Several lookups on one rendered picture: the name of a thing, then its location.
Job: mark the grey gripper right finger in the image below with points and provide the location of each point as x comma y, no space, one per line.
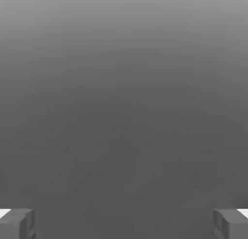
232,225

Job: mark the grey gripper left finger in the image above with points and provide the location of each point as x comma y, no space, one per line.
15,225

